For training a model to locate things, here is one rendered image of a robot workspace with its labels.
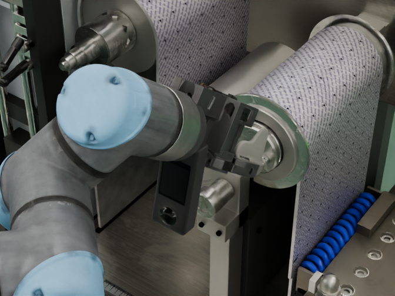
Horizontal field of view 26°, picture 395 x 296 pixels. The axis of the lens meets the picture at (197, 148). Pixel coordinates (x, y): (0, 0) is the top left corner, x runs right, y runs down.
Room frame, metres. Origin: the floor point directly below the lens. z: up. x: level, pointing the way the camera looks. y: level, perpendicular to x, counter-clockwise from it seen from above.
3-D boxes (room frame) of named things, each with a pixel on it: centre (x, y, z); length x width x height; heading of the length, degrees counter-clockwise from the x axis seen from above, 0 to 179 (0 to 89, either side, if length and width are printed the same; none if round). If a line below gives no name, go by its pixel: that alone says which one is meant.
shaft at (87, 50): (0.99, 0.16, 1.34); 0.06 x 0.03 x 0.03; 144
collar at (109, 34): (1.04, 0.13, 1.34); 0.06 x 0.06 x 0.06; 54
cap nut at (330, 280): (0.83, -0.19, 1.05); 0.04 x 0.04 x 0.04
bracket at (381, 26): (1.15, -0.26, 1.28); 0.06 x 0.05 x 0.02; 144
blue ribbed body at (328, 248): (0.96, -0.23, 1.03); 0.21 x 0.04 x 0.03; 144
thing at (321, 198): (0.97, -0.21, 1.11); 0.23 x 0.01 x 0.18; 144
